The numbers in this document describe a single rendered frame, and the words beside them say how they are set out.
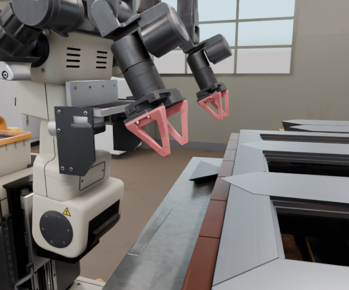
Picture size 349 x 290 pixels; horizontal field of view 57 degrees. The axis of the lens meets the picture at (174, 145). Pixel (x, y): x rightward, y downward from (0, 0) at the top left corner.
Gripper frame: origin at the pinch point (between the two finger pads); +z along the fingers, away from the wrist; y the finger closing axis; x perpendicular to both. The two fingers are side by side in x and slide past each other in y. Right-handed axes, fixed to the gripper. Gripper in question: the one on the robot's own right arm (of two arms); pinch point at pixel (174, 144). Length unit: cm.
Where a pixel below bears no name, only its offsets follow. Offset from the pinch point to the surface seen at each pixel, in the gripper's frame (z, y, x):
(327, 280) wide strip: 24.2, -9.2, -15.4
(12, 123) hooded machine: -111, 315, 353
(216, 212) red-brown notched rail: 17.6, 12.3, 3.0
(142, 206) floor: 46, 185, 129
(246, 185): 17.5, 24.6, -2.3
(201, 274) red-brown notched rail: 18.8, -10.1, 0.7
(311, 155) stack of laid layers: 26, 67, -17
